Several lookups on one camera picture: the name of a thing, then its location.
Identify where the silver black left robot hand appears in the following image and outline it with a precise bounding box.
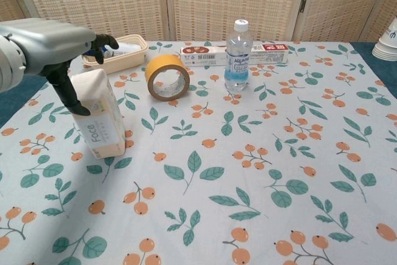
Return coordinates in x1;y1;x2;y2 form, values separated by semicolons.
0;17;120;117

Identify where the white Face tissue pack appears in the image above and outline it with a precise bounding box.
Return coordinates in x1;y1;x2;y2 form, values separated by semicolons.
70;68;127;158

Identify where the teal table cover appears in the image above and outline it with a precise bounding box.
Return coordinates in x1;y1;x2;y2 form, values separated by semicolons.
0;41;397;130

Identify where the blue white tube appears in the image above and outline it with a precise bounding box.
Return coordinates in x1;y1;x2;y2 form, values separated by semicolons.
86;40;142;58

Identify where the beige plastic tray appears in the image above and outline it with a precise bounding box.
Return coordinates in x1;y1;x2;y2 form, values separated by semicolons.
81;34;148;75

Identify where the yellow tape roll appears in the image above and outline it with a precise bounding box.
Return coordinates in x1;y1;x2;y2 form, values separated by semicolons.
144;54;191;103

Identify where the long white red box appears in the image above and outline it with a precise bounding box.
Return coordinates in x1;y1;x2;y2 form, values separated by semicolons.
180;44;290;68

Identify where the woven folding screen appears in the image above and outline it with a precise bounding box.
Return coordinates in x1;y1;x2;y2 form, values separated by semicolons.
0;0;397;49

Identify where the clear water bottle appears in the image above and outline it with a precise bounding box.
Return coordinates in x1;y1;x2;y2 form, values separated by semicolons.
223;19;252;93

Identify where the floral leaf print tablecloth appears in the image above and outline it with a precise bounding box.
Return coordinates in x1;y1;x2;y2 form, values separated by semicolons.
0;40;397;265

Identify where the stack of white paper cups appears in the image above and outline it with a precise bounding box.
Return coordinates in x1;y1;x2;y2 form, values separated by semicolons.
372;17;397;61

